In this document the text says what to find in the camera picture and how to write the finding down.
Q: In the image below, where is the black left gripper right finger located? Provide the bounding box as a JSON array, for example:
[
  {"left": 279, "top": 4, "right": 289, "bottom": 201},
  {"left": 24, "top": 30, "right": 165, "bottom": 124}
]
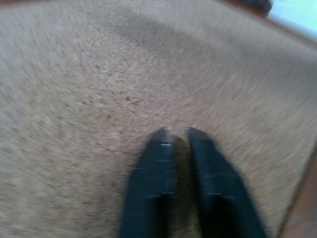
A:
[{"left": 186, "top": 127, "right": 269, "bottom": 238}]

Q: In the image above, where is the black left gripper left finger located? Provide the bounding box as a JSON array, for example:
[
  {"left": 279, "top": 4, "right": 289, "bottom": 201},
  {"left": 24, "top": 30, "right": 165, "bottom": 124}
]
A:
[{"left": 118, "top": 127, "right": 177, "bottom": 238}]

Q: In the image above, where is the dark object at board edge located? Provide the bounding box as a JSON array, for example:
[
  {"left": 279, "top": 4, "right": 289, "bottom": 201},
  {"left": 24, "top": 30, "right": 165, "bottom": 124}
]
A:
[{"left": 237, "top": 0, "right": 272, "bottom": 14}]

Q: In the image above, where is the cork board with wooden frame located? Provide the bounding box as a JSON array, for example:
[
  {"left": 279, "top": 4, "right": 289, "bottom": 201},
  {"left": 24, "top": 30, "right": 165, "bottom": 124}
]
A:
[{"left": 0, "top": 0, "right": 317, "bottom": 238}]

